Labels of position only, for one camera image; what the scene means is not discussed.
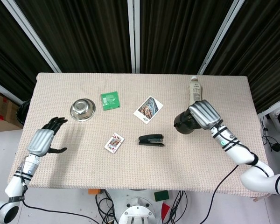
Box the black kettle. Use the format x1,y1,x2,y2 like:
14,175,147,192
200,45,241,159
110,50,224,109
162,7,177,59
173,108,201,135

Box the playing card deck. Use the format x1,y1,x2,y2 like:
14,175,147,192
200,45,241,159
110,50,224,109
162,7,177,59
104,133,126,154

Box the green block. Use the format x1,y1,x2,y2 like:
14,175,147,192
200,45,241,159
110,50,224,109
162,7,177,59
154,190,170,202

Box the black floor cable bundle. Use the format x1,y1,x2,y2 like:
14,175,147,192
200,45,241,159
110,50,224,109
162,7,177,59
169,190,192,220
260,116,280,154
95,189,119,224

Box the photo postcard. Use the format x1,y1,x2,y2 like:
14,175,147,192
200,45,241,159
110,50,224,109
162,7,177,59
133,95,164,125

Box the black round bin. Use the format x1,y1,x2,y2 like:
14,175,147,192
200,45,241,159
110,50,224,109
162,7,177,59
15,100,31,127

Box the brown cardboard box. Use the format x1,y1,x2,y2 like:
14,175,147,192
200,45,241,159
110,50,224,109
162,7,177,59
0,87,23,133

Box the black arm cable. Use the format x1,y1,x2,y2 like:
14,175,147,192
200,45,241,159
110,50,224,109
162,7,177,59
21,200,119,224
201,163,242,224

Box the red sheet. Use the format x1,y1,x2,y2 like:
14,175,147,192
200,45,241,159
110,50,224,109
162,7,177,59
161,202,172,219

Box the green foil packet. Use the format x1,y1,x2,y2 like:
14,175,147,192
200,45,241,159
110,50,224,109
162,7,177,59
100,91,122,110

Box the black pleated curtain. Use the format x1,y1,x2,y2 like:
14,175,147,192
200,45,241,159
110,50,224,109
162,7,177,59
139,0,235,74
0,0,56,99
15,0,134,73
204,0,280,113

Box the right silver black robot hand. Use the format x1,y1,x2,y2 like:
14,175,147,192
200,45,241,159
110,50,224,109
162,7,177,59
188,99,224,130

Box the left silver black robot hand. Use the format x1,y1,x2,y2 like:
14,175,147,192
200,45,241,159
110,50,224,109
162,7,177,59
27,116,69,158

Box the stainless steel bowl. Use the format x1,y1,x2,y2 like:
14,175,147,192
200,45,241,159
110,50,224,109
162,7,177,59
70,98,97,122

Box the white metal frame post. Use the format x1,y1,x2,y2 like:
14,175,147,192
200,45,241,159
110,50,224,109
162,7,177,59
198,0,242,76
127,0,141,74
4,0,62,73

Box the white metal frame rail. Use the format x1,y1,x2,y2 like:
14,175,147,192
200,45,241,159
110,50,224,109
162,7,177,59
258,97,280,118
0,78,24,105

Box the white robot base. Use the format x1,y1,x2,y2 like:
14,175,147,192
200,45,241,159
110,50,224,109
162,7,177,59
118,190,158,224

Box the black stapler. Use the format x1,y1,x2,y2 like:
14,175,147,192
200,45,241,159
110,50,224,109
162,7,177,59
137,133,166,147

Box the beige waffle tablecloth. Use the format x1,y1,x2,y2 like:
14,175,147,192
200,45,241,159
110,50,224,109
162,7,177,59
20,72,271,199

